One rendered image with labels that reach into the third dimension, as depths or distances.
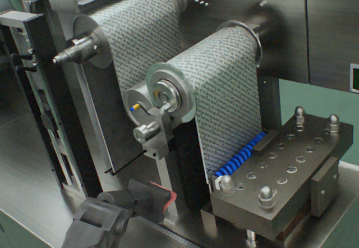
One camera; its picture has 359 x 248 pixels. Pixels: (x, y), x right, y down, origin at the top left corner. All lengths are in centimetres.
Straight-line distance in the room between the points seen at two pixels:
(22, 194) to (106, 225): 71
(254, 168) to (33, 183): 72
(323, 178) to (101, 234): 54
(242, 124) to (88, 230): 52
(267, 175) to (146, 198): 31
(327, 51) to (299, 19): 10
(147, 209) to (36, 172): 69
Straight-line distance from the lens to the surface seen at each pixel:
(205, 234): 114
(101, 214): 80
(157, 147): 104
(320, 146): 116
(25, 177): 154
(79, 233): 78
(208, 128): 103
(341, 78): 115
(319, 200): 111
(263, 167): 111
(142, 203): 91
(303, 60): 118
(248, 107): 115
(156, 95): 100
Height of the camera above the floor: 170
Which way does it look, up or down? 30 degrees down
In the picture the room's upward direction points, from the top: 11 degrees counter-clockwise
